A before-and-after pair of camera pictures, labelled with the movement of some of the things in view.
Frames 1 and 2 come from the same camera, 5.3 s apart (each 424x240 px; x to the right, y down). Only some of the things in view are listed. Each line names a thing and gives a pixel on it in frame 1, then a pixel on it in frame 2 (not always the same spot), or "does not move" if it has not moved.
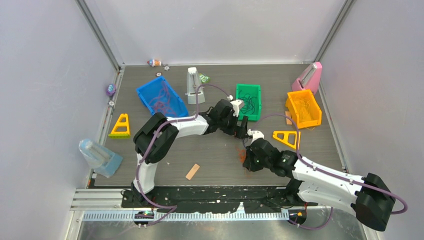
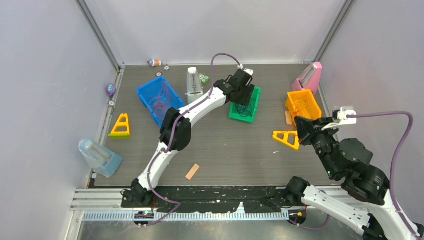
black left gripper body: x=228 y=125 -> x=244 y=93
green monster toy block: x=204 y=78 does not move
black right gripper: x=248 y=163 -> x=305 y=125
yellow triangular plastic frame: x=285 y=139 does not move
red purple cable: x=161 y=103 does not move
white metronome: x=193 y=82 does not move
